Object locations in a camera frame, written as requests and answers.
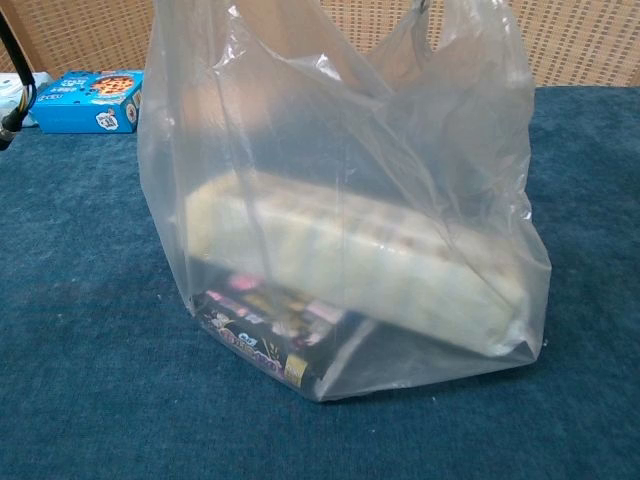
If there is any light blue wet wipes pack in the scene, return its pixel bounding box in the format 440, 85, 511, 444
0, 71, 51, 129

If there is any black printed snack pack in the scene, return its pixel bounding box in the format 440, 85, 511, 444
192, 273, 352, 394

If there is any blue cookie box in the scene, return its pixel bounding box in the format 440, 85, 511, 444
28, 68, 146, 135

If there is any clear plastic bag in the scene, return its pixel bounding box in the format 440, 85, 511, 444
135, 0, 554, 405

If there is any cream food package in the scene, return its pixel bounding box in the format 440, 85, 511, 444
182, 169, 532, 357

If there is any blue carpet table mat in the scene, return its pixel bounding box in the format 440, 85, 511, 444
0, 85, 640, 480

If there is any wicker folding screen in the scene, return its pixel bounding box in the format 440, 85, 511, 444
0, 0, 640, 90

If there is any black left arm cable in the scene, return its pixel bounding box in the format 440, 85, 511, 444
0, 8, 39, 152

